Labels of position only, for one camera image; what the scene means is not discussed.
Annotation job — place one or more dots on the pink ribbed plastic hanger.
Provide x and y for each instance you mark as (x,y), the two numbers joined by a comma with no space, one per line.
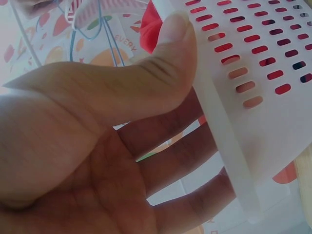
(97,12)

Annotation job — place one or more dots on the person's left thumb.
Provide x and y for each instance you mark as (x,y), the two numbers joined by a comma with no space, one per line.
(151,80)

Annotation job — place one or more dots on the person's left hand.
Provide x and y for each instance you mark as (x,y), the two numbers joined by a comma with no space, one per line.
(73,158)

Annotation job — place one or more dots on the white slotted plastic basket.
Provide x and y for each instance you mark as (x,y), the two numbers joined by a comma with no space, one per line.
(256,136)

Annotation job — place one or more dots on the red cloth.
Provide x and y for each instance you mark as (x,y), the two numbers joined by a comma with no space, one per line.
(149,31)

